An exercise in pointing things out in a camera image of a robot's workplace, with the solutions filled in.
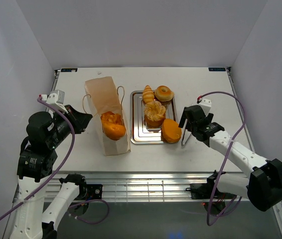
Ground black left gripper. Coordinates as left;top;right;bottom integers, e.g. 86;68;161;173
47;104;93;147

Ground metal serving tongs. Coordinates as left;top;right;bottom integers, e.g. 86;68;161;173
181;119;192;147

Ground round smooth bun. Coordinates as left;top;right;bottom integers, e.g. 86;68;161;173
161;119;182;143

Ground braided pastry piece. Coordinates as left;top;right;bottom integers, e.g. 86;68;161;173
101;111;123;125

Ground beige paper bag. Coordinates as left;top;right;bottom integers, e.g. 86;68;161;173
82;76;131;156

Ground glazed ring donut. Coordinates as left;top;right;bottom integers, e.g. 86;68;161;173
154;86;174;102

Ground long scored baguette loaf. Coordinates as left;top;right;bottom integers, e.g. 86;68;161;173
103;122;126;140

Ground sugared flower bun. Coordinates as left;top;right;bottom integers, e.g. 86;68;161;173
144;101;166;127

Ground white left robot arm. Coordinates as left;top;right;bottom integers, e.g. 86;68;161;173
10;105;93;239

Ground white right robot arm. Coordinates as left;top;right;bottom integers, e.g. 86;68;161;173
179;105;282;212

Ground small croissant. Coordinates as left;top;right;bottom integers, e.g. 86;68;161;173
142;85;154;104

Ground silver metal tray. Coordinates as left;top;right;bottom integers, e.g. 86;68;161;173
130;90;177;144

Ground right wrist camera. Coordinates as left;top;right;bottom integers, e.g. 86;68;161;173
197;96;212;116

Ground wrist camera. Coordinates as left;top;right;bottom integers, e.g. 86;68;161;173
197;96;212;116
39;90;66;113

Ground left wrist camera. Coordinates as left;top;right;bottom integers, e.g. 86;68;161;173
39;90;66;113

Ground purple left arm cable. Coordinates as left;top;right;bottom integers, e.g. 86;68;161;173
0;96;111;237

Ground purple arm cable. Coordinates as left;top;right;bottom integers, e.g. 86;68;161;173
180;91;246;227
0;96;111;237

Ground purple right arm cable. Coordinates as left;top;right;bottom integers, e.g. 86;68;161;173
180;91;246;227

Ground aluminium table frame rail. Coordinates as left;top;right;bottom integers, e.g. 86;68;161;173
12;170;281;203

